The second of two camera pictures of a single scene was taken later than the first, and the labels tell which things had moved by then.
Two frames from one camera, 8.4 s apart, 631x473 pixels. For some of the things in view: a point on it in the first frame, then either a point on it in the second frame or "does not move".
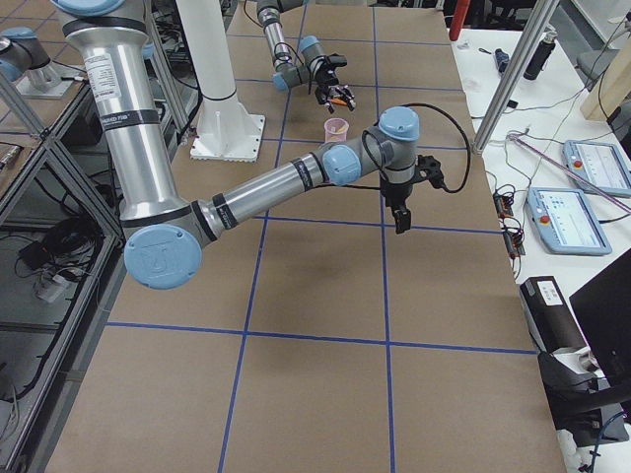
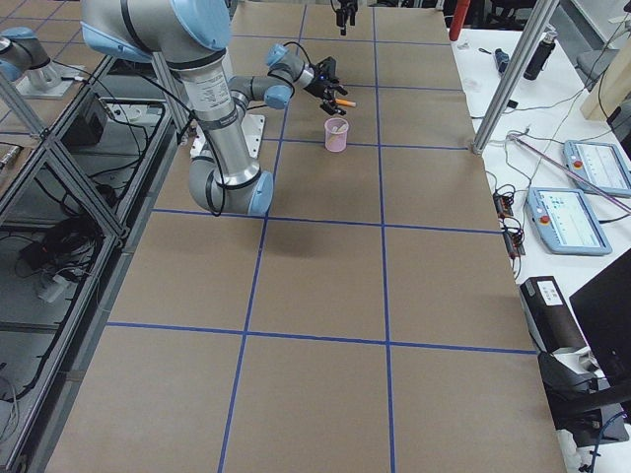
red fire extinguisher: x=458 y=17 does not move
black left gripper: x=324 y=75 to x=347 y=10
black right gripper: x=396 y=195 to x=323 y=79
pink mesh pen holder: x=336 y=130 does not move
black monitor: x=602 y=312 does not move
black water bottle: x=540 y=56 does not move
